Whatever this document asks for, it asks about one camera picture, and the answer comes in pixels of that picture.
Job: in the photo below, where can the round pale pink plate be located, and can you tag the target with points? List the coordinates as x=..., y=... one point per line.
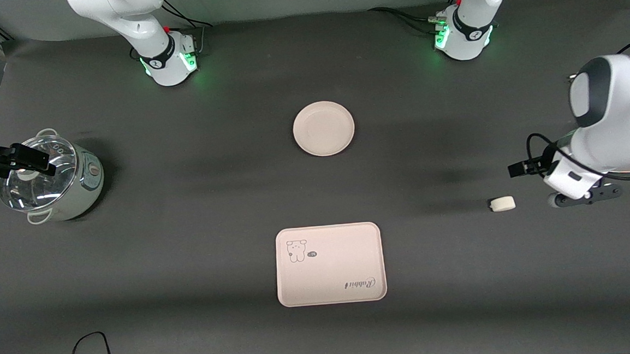
x=323, y=128

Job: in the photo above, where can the glass pot lid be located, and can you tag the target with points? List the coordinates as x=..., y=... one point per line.
x=37, y=195

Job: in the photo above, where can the dark grey table mat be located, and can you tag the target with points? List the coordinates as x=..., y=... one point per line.
x=187, y=234

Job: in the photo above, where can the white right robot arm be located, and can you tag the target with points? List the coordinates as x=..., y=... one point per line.
x=119, y=14

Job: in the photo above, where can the pale pink rabbit tray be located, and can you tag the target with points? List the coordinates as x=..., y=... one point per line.
x=330, y=274

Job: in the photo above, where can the small white bun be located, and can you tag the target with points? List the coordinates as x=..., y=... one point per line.
x=502, y=203

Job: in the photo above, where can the pale green electric pot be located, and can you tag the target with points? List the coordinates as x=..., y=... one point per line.
x=88, y=185

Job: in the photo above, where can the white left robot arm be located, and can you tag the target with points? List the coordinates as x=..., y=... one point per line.
x=622, y=103

